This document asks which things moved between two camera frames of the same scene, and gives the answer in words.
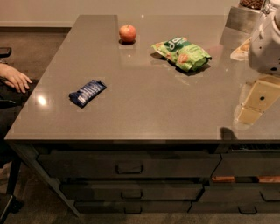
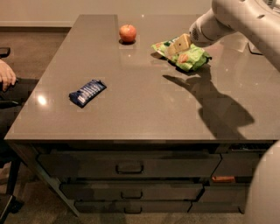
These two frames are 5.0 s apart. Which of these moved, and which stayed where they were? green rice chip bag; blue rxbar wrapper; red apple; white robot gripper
Moved: white robot gripper
Stayed: green rice chip bag; red apple; blue rxbar wrapper
